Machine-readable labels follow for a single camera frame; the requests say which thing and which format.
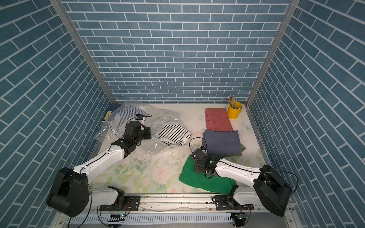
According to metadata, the grey blue garment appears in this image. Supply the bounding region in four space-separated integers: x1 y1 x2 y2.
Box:
203 130 242 157

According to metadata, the bright green garment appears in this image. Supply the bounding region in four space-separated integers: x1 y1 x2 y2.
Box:
179 156 237 194

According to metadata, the clear vacuum bag with valve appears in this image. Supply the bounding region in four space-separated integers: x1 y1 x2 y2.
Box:
141 106 192 155

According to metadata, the striped black white garment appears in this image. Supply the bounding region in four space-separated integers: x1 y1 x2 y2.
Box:
155 117 192 147

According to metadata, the olive green garment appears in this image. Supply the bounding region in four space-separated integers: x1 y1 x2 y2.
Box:
240 143 246 152

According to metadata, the red garment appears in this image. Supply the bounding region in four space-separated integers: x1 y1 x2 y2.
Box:
205 108 233 132

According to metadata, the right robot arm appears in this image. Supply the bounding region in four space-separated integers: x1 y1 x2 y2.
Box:
192 149 294 217

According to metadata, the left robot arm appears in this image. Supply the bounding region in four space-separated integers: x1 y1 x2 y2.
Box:
46 121 152 218

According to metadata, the clear bag with striped clothes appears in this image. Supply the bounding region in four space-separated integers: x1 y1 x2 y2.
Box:
93 101 146 143

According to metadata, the dark blue book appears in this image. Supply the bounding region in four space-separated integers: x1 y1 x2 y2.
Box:
102 104 121 123

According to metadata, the yellow pencil cup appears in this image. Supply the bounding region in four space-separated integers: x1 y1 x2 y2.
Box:
227 101 243 119

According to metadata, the coloured pencils bundle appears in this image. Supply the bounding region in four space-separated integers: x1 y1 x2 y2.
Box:
228 95 237 109

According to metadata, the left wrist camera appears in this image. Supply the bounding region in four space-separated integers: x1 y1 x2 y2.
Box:
135 114 145 121

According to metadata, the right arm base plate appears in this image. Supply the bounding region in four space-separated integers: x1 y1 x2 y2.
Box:
212 195 254 211

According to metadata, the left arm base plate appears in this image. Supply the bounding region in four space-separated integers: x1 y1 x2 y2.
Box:
99 195 141 212

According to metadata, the aluminium rail frame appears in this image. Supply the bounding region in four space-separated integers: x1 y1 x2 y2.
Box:
51 188 301 228

